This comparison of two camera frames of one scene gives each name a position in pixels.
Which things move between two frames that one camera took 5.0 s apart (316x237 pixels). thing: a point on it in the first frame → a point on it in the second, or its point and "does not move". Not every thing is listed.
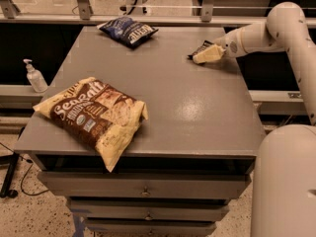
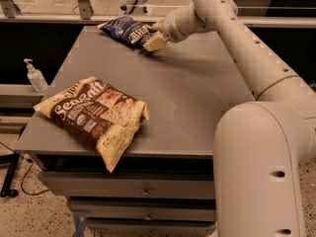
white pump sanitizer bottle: [36, 78] does not move
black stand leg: [11, 160] does not move
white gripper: [231, 44] → [172, 28]
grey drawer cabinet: [199, 145] does not move
